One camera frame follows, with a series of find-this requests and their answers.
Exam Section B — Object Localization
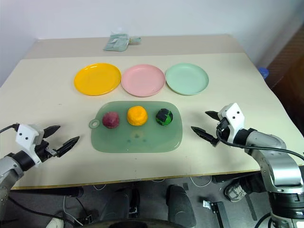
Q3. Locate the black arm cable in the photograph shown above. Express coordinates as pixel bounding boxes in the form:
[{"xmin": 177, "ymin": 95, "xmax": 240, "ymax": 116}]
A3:
[
  {"xmin": 215, "ymin": 122, "xmax": 304, "ymax": 165},
  {"xmin": 0, "ymin": 123, "xmax": 20, "ymax": 134}
]

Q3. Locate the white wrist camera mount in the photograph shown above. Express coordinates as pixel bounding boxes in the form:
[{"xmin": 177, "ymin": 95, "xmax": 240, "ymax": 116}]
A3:
[
  {"xmin": 15, "ymin": 123, "xmax": 45, "ymax": 165},
  {"xmin": 217, "ymin": 102, "xmax": 246, "ymax": 143}
]

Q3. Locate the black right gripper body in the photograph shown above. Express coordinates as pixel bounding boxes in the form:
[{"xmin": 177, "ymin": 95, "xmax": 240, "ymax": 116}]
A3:
[{"xmin": 210, "ymin": 117, "xmax": 235, "ymax": 147}]

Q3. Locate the dark red ball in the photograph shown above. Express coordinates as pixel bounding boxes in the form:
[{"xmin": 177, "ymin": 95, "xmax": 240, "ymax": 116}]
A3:
[{"xmin": 102, "ymin": 111, "xmax": 120, "ymax": 129}]

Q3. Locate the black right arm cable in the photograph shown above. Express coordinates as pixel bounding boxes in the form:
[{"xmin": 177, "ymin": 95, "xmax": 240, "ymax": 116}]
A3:
[{"xmin": 215, "ymin": 122, "xmax": 304, "ymax": 165}]

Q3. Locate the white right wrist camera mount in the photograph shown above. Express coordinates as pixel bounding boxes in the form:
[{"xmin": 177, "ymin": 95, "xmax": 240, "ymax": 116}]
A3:
[{"xmin": 217, "ymin": 102, "xmax": 246, "ymax": 143}]

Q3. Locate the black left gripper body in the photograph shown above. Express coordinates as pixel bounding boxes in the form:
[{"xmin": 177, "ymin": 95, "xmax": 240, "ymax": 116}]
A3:
[{"xmin": 34, "ymin": 139, "xmax": 59, "ymax": 163}]

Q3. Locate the pink plate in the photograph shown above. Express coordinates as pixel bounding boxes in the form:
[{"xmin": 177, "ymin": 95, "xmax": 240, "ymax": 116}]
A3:
[{"xmin": 121, "ymin": 64, "xmax": 166, "ymax": 98}]

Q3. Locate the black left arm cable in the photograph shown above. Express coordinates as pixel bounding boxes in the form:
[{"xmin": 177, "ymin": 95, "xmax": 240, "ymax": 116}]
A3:
[{"xmin": 0, "ymin": 123, "xmax": 20, "ymax": 134}]

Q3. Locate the green black ball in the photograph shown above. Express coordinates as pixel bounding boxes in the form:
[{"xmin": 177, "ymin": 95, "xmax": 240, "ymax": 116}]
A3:
[{"xmin": 155, "ymin": 108, "xmax": 173, "ymax": 126}]

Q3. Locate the light green plate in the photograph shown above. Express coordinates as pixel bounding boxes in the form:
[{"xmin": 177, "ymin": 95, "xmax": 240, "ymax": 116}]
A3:
[{"xmin": 165, "ymin": 62, "xmax": 210, "ymax": 96}]

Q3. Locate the brown wooden cabinet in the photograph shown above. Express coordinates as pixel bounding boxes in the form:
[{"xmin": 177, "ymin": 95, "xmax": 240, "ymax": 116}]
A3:
[{"xmin": 265, "ymin": 23, "xmax": 304, "ymax": 139}]

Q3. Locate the dark rounded shape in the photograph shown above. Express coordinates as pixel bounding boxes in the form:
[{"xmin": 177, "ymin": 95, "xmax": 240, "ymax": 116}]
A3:
[{"xmin": 165, "ymin": 184, "xmax": 197, "ymax": 223}]

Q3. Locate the translucent green cutting mat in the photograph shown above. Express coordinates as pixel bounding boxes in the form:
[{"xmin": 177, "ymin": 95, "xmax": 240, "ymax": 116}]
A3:
[{"xmin": 88, "ymin": 100, "xmax": 184, "ymax": 154}]

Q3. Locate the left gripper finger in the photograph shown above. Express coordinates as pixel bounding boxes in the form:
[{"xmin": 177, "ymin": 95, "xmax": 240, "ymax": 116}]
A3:
[
  {"xmin": 55, "ymin": 136, "xmax": 80, "ymax": 158},
  {"xmin": 43, "ymin": 125, "xmax": 61, "ymax": 139}
]

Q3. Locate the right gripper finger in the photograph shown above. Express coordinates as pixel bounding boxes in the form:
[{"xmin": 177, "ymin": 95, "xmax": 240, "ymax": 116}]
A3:
[
  {"xmin": 205, "ymin": 110, "xmax": 222, "ymax": 124},
  {"xmin": 190, "ymin": 126, "xmax": 218, "ymax": 146}
]

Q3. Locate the yellow plate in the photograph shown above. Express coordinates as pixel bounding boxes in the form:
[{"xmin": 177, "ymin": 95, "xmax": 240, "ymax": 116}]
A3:
[{"xmin": 74, "ymin": 62, "xmax": 122, "ymax": 96}]

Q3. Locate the white shoe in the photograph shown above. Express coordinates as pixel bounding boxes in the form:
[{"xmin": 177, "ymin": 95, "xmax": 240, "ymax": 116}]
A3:
[{"xmin": 46, "ymin": 217, "xmax": 64, "ymax": 228}]

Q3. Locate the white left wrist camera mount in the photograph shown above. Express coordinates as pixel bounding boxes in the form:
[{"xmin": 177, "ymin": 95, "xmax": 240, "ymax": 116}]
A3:
[{"xmin": 15, "ymin": 123, "xmax": 45, "ymax": 165}]

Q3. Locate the black table frame bar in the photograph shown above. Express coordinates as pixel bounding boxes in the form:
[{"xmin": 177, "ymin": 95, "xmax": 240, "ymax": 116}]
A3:
[{"xmin": 10, "ymin": 186, "xmax": 84, "ymax": 198}]

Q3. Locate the black metal floor bracket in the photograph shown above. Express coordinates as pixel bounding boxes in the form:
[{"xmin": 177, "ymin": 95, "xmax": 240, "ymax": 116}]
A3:
[{"xmin": 202, "ymin": 199, "xmax": 226, "ymax": 228}]

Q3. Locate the clear plastic bag packet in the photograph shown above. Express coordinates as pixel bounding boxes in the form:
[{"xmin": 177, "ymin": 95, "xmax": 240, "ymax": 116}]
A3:
[{"xmin": 103, "ymin": 33, "xmax": 142, "ymax": 52}]

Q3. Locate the blue bottle cap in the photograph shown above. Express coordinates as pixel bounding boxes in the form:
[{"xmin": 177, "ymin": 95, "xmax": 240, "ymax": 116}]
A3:
[{"xmin": 258, "ymin": 66, "xmax": 270, "ymax": 79}]

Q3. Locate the grey white sneaker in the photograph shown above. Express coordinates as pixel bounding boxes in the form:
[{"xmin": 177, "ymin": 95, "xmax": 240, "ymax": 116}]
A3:
[{"xmin": 224, "ymin": 182, "xmax": 248, "ymax": 203}]

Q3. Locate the orange ball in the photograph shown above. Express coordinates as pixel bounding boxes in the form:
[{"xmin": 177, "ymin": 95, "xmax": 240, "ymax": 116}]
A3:
[{"xmin": 126, "ymin": 106, "xmax": 149, "ymax": 126}]

